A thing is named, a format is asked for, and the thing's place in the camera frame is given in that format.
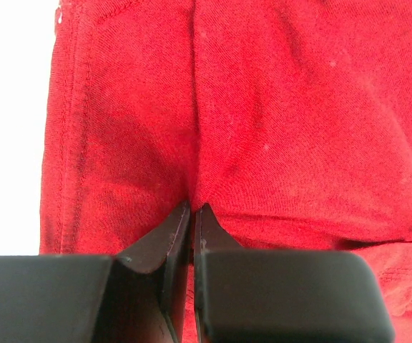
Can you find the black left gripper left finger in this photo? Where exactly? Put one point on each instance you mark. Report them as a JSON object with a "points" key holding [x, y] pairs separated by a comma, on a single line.
{"points": [[137, 295]]}

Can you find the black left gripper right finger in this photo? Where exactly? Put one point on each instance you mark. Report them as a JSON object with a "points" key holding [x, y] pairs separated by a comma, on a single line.
{"points": [[282, 295]]}

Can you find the dark red t shirt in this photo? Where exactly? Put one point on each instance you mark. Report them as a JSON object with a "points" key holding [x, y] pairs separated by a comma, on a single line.
{"points": [[292, 119]]}

